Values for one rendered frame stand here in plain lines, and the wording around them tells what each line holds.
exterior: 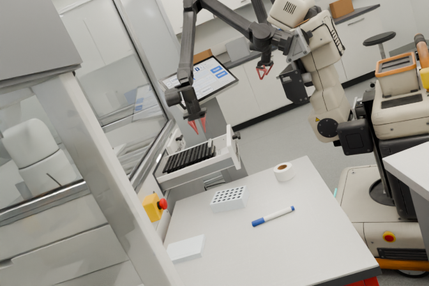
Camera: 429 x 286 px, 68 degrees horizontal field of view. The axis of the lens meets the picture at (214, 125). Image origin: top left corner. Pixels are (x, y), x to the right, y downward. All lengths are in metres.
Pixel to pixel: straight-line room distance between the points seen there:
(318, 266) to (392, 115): 0.75
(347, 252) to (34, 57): 0.74
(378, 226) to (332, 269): 0.88
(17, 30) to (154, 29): 2.59
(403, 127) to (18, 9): 1.28
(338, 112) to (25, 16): 1.35
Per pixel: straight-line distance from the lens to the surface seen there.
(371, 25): 4.72
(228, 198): 1.14
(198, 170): 1.28
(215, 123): 2.38
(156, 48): 3.00
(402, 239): 1.66
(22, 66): 0.41
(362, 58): 4.70
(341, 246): 0.87
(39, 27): 0.48
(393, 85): 1.52
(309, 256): 0.86
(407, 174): 1.07
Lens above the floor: 1.33
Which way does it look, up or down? 15 degrees down
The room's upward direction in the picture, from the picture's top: 23 degrees counter-clockwise
